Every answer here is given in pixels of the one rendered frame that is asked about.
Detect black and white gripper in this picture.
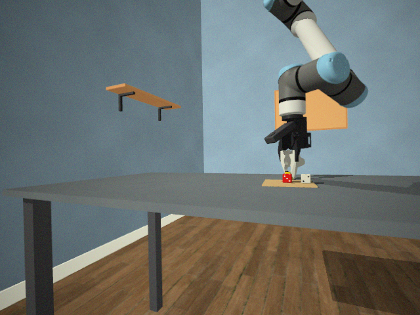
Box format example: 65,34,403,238
278,114,311,179

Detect red die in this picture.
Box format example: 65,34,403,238
283,174,292,183

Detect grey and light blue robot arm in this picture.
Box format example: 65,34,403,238
263,0,368,144

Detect white die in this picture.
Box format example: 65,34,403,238
301,174,311,183

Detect tan flat mat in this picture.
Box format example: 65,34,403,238
262,180,318,188

